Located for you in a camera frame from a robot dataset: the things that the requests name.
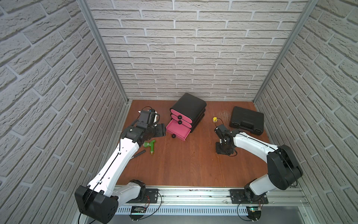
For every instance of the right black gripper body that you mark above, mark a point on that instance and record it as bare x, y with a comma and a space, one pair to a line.
222, 149

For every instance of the controller box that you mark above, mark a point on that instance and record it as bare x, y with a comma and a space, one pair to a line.
137, 212
254, 213

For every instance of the black plastic tool case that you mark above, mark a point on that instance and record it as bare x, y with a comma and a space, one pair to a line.
248, 120

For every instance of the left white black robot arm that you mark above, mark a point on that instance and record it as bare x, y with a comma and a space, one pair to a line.
98, 199

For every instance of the aluminium front rail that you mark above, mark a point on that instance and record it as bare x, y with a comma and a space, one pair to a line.
220, 196

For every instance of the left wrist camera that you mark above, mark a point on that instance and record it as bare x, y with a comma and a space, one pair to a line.
147, 118

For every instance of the left controller box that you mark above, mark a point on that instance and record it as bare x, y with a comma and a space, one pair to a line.
137, 212

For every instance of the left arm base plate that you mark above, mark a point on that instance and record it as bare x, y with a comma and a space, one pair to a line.
150, 196

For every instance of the green toy drill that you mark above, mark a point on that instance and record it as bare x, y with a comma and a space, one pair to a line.
151, 146

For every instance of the black pink drawer cabinet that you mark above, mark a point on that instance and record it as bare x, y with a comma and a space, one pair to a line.
186, 114

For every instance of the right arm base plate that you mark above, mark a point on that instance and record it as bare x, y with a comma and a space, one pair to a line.
246, 196

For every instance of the right controller box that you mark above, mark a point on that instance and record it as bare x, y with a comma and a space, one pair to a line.
254, 213

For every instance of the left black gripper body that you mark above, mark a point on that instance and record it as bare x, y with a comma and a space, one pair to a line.
158, 130

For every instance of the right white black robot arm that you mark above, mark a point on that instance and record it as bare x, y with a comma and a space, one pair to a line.
283, 167

